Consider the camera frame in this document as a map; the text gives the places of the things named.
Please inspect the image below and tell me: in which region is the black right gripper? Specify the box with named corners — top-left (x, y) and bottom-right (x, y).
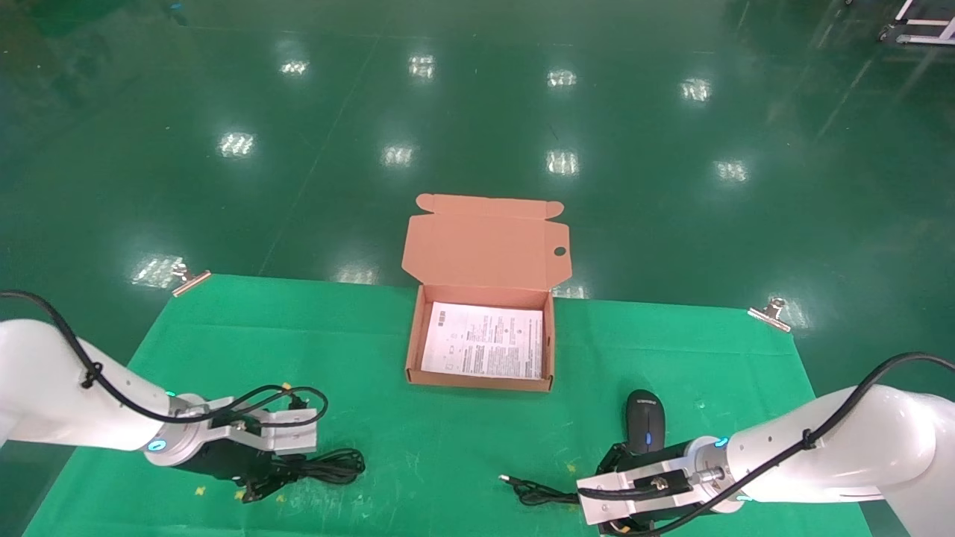
top-left (596, 439), bottom-right (703, 537)

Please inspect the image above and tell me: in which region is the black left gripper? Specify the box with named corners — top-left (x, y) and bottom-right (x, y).
top-left (181, 436), bottom-right (285, 504)

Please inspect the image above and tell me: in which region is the black wired computer mouse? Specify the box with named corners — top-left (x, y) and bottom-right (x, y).
top-left (498, 389), bottom-right (667, 509)

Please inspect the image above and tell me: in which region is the black data cable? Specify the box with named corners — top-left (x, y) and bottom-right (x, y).
top-left (254, 447), bottom-right (367, 490)

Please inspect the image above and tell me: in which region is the orange cardboard box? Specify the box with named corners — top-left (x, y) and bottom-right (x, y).
top-left (401, 193), bottom-right (573, 394)

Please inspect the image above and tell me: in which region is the green table cloth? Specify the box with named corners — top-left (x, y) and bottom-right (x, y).
top-left (22, 274), bottom-right (875, 537)

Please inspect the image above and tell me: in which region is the white printed instruction sheet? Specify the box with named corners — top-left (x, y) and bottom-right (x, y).
top-left (420, 301), bottom-right (545, 381)

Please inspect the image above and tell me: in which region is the metal cloth clip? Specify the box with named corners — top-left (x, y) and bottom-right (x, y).
top-left (747, 296), bottom-right (792, 334)
top-left (171, 258), bottom-right (213, 298)

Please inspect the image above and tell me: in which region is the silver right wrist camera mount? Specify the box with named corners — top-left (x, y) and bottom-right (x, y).
top-left (576, 460), bottom-right (703, 526)

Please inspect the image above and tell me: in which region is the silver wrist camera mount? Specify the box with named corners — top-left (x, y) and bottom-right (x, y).
top-left (576, 460), bottom-right (703, 526)
top-left (200, 395), bottom-right (320, 457)

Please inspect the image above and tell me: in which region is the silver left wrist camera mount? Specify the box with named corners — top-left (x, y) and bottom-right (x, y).
top-left (200, 395), bottom-right (320, 457)

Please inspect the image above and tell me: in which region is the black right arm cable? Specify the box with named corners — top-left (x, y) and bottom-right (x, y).
top-left (577, 351), bottom-right (955, 537)

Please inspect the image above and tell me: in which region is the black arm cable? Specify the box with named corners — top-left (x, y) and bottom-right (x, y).
top-left (0, 289), bottom-right (330, 441)
top-left (577, 351), bottom-right (955, 537)

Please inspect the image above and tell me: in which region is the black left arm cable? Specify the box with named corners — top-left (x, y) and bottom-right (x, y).
top-left (0, 289), bottom-right (330, 441)

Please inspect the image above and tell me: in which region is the white wheeled cart frame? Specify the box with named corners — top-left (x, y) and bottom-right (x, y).
top-left (878, 0), bottom-right (955, 46)

